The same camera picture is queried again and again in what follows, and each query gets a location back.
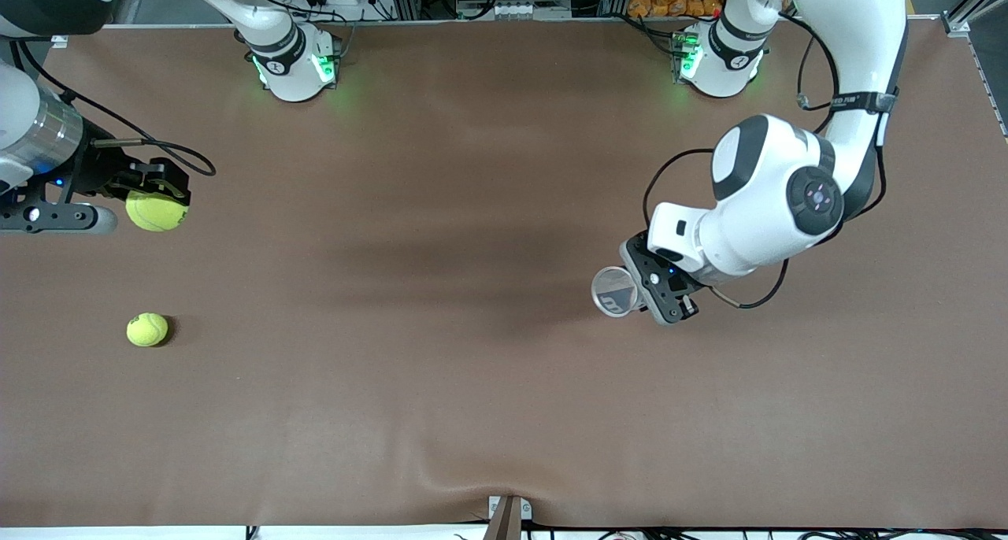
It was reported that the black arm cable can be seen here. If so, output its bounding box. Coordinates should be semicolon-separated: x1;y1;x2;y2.
642;9;889;311
12;40;217;177

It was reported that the plain yellow tennis ball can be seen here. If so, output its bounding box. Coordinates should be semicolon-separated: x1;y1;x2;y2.
125;190;190;232

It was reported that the white terminal block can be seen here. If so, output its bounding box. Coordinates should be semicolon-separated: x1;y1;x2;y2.
455;1;546;20

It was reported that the blue white tennis ball can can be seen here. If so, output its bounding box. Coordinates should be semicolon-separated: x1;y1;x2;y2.
591;266;643;318

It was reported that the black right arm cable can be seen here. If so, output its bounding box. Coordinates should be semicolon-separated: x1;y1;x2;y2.
12;40;217;177

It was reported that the brown table cover mat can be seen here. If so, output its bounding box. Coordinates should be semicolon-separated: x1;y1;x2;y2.
0;17;1008;529

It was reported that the aluminium frame profile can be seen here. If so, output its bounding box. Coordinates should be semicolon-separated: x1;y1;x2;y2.
941;0;1008;139
50;0;146;49

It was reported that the yellow tennis ball dark logo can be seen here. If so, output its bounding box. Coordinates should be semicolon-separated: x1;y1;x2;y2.
126;313;169;347

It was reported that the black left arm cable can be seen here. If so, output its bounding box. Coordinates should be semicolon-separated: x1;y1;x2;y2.
642;9;889;311

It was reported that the silver camera mount bracket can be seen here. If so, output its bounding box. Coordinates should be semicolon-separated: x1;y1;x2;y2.
486;494;534;540

